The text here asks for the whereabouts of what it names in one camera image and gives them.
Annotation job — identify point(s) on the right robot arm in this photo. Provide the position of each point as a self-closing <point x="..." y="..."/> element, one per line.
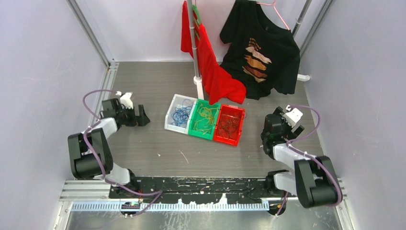
<point x="312" y="179"/>

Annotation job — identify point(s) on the metal clothes stand pole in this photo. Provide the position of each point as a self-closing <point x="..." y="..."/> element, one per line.
<point x="197" y="78"/>

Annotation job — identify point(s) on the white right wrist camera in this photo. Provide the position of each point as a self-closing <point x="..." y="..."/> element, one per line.
<point x="292" y="115"/>

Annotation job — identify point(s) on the green plastic bin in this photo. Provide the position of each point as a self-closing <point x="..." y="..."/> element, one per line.
<point x="203" y="120"/>

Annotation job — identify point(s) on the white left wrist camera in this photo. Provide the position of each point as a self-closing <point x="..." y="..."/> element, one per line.
<point x="126" y="100"/>

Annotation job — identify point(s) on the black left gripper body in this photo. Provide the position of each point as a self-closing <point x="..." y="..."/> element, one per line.
<point x="128" y="116"/>

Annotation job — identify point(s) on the red t-shirt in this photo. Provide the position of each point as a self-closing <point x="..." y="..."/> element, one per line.
<point x="216" y="81"/>

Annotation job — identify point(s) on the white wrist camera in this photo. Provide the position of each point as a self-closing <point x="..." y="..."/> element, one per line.
<point x="292" y="115"/>
<point x="126" y="100"/>

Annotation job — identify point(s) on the pink clothes hanger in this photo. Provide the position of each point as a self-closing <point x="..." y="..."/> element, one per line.
<point x="273" y="4"/>

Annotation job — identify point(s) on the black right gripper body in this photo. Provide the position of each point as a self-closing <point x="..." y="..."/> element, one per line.
<point x="287" y="128"/>

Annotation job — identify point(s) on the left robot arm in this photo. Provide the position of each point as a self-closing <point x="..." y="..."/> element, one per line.
<point x="89" y="152"/>

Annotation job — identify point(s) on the white plastic bin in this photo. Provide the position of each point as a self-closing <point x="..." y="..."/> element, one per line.
<point x="179" y="113"/>

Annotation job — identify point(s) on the red plastic bin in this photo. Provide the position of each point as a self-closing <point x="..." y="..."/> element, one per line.
<point x="229" y="124"/>

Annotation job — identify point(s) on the green clothes hanger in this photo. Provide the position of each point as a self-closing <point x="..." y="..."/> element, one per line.
<point x="196" y="20"/>

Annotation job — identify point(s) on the black printed t-shirt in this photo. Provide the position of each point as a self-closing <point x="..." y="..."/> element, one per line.
<point x="261" y="55"/>

